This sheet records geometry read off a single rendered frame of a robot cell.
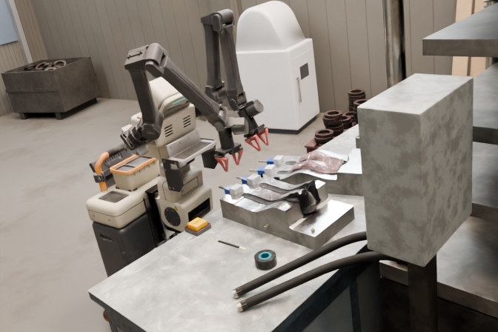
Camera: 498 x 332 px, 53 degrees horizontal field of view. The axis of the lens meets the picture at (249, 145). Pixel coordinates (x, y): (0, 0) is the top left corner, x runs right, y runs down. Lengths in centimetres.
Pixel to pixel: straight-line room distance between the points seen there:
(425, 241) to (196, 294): 83
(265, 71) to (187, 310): 371
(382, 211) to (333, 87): 443
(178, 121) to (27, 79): 571
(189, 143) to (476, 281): 134
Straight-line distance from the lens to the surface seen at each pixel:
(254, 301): 165
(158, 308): 177
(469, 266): 184
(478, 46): 150
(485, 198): 171
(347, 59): 551
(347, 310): 197
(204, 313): 170
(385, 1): 152
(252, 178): 221
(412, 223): 127
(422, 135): 117
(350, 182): 220
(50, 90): 763
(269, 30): 506
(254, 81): 525
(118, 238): 258
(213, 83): 235
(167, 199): 242
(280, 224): 194
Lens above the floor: 185
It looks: 21 degrees down
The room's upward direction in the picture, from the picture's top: 9 degrees counter-clockwise
